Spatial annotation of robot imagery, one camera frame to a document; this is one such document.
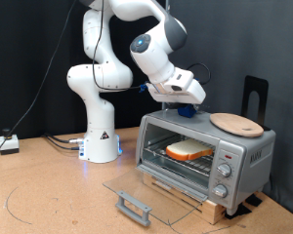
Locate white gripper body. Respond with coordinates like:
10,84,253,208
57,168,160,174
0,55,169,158
146,66,207,106

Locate small blue object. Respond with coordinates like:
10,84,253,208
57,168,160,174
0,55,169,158
167,101,213,119

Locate white bread slice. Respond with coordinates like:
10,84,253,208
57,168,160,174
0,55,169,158
165,137,215,162

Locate glass oven door with handle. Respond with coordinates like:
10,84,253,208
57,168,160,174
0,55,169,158
102,163,209,228

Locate silver oven knob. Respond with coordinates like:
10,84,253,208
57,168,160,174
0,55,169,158
212,183,230,200
217,162,233,178

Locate silver toaster oven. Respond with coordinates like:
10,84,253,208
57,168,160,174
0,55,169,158
135,106,277,216

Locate vertical metal pole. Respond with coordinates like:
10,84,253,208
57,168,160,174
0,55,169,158
161,0,171,111

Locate round wooden cutting board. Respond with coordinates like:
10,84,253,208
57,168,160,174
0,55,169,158
209,112,266,138

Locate black metal bookend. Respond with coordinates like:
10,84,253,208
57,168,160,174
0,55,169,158
241,75,272,132

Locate wooden slatted crate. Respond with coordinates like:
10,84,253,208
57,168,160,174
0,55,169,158
142,171,228,226

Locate black foam pad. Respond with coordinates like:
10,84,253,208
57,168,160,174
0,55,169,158
245,192,264,208
224,203,252,220

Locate emergency stop button box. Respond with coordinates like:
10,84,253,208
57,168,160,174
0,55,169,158
0,128,21,156

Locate wire oven rack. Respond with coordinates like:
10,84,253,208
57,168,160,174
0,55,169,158
143,134,217,177

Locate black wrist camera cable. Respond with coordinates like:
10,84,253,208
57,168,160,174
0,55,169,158
91,0,212,93

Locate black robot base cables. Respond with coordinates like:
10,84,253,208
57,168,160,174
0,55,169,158
42,132,86,152

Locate long black hanging cable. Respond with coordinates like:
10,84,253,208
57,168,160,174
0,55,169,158
0,0,78,170

